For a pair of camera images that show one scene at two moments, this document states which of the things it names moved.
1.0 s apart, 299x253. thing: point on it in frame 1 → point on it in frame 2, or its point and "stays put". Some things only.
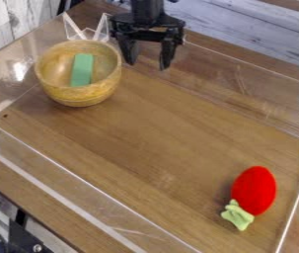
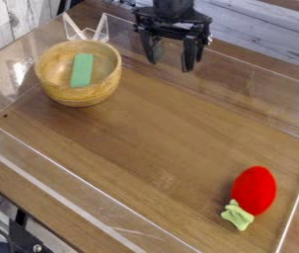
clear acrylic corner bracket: x=87 y=35 stays put
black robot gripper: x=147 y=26 → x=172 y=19
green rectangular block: x=81 y=69 stays put
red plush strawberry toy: x=252 y=191 stays put
